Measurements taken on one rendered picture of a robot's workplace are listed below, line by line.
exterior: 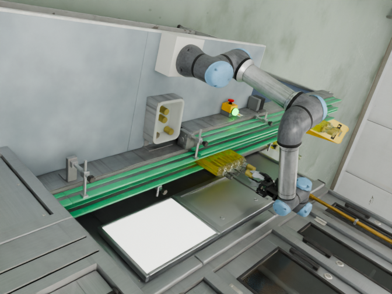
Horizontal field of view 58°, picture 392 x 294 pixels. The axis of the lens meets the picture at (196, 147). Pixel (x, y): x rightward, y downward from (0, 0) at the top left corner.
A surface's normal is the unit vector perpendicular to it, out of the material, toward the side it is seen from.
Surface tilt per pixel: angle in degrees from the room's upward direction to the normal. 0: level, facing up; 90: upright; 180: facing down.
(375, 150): 90
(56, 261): 90
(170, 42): 90
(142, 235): 90
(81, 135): 0
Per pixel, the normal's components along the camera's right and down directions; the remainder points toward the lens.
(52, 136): 0.70, 0.43
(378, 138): -0.69, 0.22
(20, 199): 0.17, -0.88
